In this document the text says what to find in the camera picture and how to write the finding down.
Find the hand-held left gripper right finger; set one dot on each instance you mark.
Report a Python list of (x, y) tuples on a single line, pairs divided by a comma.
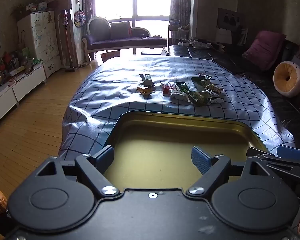
[(200, 160)]

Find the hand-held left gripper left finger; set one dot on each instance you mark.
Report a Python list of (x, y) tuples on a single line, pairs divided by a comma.
[(105, 156)]

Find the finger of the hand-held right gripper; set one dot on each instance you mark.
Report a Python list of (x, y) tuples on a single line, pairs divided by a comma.
[(290, 152), (285, 166)]

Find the gold metal tin tray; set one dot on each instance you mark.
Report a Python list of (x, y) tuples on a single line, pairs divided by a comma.
[(152, 150)]

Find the white blue snack packet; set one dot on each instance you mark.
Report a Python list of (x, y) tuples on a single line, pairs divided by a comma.
[(216, 100)]

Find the dark green foil candy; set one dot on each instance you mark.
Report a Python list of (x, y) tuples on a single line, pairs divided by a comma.
[(182, 87)]

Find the gold foil candy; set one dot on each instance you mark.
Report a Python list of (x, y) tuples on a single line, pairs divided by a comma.
[(143, 90)]

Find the grey white snack packet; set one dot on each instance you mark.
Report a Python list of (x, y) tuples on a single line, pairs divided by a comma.
[(147, 81)]

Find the blue checked tablecloth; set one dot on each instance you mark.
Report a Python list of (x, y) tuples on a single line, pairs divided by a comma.
[(115, 97)]

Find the green yellow snack packet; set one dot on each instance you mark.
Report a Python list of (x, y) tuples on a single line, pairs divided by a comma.
[(197, 98)]

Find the white black-print snack packet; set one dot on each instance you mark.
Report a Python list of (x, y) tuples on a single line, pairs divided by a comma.
[(180, 96)]

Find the yellow white snack packet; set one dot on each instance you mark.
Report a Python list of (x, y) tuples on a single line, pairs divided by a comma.
[(214, 88)]

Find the round yellow white cushion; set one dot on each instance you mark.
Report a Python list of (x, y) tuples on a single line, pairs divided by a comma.
[(287, 78)]

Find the large green snack packet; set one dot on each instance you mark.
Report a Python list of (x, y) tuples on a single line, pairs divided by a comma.
[(199, 82)]

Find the red white snack packet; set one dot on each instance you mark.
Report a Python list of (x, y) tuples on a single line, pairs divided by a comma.
[(166, 89)]

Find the tree print paper bag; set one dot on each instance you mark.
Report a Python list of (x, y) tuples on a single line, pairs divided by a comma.
[(110, 56)]

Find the magenta pillow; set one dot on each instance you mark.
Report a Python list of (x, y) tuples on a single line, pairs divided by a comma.
[(265, 50)]

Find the black leather sofa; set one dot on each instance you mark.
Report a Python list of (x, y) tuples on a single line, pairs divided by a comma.
[(197, 53)]

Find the white television stand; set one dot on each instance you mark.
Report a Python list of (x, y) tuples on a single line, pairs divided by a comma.
[(27, 82)]

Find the dark footstool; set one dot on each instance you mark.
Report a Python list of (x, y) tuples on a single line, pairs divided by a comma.
[(152, 52)]

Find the purple chaise longue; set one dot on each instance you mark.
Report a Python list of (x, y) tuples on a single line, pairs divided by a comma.
[(125, 41)]

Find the crumpled plastic bag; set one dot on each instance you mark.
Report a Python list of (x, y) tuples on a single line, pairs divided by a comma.
[(200, 43)]

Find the white power strip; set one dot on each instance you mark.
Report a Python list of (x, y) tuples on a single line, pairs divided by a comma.
[(182, 42)]

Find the red stick vacuum cleaner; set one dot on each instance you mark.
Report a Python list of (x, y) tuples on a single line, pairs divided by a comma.
[(66, 42)]

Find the white paper bag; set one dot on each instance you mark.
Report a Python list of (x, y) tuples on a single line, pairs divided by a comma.
[(223, 35)]

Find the grey cushion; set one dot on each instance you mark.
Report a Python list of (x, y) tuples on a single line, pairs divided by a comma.
[(120, 30)]

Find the cartoon print cabinet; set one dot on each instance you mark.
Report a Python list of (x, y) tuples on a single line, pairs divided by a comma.
[(43, 42)]

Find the cluttered side table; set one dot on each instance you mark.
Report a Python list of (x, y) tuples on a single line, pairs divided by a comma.
[(177, 32)]

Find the round colourful dartboard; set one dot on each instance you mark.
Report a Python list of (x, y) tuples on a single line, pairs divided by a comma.
[(80, 18)]

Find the dark printed board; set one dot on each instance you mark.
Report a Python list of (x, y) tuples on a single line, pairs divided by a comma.
[(228, 17)]

